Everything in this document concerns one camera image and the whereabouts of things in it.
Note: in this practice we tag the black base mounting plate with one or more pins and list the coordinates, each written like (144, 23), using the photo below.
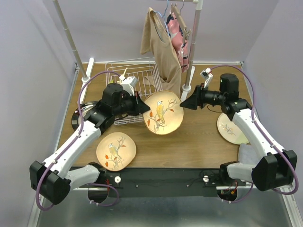
(162, 182)

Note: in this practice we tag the white leaf pattern plate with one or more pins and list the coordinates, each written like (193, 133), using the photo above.
(229, 131)

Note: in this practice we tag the wooden clip hanger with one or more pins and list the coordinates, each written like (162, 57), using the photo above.
(182, 21)

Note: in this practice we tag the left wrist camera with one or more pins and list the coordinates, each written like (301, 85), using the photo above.
(128, 83)

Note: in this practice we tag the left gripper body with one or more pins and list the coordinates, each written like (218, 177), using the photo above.
(128, 105)

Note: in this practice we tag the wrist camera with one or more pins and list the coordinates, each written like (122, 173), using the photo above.
(128, 83)
(207, 76)

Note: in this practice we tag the bird pattern plate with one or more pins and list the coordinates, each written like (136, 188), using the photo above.
(116, 151)
(165, 114)

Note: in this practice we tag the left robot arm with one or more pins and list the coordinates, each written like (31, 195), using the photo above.
(53, 178)

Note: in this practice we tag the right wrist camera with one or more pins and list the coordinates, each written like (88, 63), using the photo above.
(207, 76)

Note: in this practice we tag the white wire dish rack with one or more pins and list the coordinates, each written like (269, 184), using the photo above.
(146, 71)

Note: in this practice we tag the beige t-shirt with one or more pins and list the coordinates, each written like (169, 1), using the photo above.
(156, 40)

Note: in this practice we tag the blue wire hanger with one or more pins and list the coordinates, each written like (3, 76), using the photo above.
(163, 16)

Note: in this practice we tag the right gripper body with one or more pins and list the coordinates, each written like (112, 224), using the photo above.
(210, 97)

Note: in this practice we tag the black rimmed striped plate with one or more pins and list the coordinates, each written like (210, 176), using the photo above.
(75, 119)

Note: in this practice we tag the white clothes rack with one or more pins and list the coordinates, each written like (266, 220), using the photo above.
(186, 88)

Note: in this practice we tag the pink patterned garment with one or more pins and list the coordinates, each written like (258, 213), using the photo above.
(176, 36)

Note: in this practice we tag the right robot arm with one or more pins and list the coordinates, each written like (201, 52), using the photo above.
(276, 166)

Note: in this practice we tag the grey folded cloth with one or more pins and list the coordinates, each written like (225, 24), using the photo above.
(247, 155)

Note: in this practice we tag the green yellow woven mat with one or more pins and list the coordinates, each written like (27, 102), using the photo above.
(124, 72)

